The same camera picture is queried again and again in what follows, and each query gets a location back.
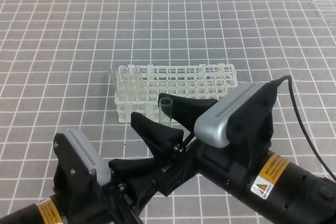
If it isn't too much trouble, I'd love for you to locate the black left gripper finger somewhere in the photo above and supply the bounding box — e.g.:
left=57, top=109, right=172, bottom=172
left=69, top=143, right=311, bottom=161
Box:
left=109, top=158, right=157, bottom=179

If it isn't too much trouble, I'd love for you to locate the clear glass test tube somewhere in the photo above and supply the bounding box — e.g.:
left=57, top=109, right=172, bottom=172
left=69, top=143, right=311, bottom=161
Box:
left=159, top=97, right=173, bottom=127

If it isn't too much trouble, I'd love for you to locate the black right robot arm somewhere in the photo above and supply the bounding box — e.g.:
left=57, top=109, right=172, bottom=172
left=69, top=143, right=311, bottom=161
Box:
left=131, top=89, right=335, bottom=223

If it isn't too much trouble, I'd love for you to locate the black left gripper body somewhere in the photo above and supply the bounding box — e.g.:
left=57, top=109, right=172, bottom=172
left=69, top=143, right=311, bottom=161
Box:
left=99, top=171, right=169, bottom=224

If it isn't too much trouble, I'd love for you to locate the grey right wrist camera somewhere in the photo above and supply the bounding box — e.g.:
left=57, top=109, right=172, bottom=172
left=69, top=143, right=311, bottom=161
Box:
left=194, top=81, right=277, bottom=148

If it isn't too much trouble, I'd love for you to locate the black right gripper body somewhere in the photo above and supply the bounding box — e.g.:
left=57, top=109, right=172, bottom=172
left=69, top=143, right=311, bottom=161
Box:
left=152, top=140, right=236, bottom=196

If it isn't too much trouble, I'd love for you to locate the white plastic test tube rack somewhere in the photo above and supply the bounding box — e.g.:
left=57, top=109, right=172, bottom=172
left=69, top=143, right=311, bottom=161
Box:
left=114, top=63, right=238, bottom=123

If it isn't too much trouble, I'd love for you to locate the clear acrylic object corner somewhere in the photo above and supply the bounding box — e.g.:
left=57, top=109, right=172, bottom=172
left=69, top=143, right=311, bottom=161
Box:
left=309, top=0, right=335, bottom=27

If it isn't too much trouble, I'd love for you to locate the grey grid tablecloth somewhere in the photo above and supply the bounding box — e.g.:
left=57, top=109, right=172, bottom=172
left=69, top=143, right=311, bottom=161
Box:
left=1, top=0, right=335, bottom=216

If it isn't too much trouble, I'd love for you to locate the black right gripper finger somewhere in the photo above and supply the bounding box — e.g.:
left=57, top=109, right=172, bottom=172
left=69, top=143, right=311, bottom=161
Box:
left=131, top=112, right=184, bottom=166
left=158, top=93, right=218, bottom=133

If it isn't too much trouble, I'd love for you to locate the clear test tube far left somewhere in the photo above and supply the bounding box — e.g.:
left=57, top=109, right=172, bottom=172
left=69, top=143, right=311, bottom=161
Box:
left=110, top=68, right=119, bottom=94

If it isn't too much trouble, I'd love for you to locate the black camera cable right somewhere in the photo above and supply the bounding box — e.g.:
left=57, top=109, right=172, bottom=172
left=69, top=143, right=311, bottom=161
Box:
left=267, top=74, right=336, bottom=183

